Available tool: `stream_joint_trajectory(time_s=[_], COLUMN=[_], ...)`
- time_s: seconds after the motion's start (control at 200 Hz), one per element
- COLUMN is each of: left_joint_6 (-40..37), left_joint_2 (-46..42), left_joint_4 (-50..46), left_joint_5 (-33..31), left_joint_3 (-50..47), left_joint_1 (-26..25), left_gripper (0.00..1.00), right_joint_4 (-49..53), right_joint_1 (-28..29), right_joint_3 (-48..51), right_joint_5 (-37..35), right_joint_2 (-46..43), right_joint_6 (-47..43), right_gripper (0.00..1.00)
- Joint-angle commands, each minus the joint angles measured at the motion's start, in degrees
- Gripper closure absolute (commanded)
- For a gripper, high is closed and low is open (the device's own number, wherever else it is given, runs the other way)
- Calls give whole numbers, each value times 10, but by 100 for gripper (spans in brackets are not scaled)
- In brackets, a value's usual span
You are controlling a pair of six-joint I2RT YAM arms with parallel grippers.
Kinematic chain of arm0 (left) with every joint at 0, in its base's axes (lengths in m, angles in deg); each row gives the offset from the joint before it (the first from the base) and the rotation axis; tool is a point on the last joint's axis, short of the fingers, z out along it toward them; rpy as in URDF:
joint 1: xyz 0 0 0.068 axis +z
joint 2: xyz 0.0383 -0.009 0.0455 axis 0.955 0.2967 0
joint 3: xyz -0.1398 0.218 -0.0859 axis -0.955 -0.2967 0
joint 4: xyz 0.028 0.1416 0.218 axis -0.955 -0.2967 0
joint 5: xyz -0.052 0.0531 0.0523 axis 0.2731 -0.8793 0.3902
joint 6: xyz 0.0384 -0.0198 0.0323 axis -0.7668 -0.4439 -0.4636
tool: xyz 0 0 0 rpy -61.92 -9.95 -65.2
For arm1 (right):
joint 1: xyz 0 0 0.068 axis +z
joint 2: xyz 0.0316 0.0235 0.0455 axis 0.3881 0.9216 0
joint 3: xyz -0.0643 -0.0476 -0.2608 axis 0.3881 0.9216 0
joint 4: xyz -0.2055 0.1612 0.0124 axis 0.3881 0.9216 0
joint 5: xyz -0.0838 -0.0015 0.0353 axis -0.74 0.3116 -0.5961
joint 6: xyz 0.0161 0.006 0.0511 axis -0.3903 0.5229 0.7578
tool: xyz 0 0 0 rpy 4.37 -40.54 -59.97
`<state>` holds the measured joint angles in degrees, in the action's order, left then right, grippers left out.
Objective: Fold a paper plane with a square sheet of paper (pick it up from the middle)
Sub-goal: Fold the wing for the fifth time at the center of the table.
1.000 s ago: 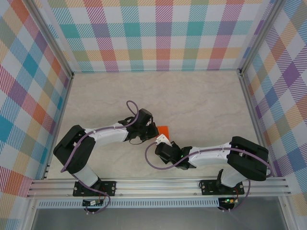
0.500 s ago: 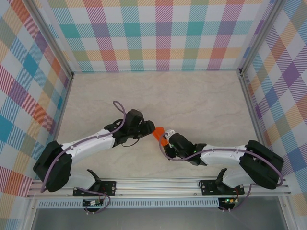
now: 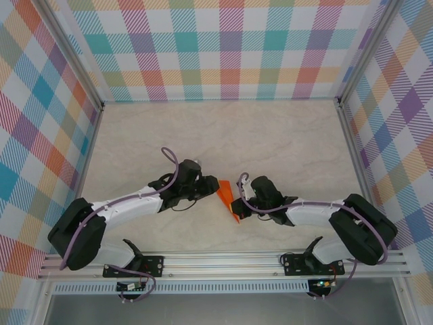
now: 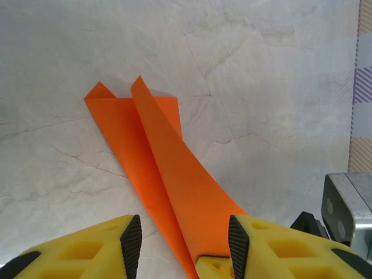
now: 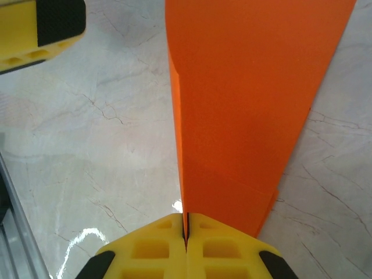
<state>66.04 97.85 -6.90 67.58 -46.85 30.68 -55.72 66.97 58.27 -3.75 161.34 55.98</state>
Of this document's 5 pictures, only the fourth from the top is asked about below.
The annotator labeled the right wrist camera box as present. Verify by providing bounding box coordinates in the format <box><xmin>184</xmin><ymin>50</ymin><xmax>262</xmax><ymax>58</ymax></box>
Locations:
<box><xmin>321</xmin><ymin>171</ymin><xmax>372</xmax><ymax>258</ymax></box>

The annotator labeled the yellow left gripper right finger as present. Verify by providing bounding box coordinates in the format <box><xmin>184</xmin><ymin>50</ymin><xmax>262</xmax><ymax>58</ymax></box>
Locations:
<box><xmin>227</xmin><ymin>214</ymin><xmax>372</xmax><ymax>279</ymax></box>

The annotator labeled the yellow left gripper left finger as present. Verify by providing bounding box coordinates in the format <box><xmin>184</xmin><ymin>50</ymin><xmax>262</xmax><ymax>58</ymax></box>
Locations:
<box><xmin>0</xmin><ymin>214</ymin><xmax>142</xmax><ymax>279</ymax></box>

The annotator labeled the orange square paper sheet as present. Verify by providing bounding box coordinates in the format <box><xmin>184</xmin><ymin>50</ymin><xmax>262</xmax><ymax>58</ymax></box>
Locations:
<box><xmin>83</xmin><ymin>75</ymin><xmax>248</xmax><ymax>279</ymax></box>

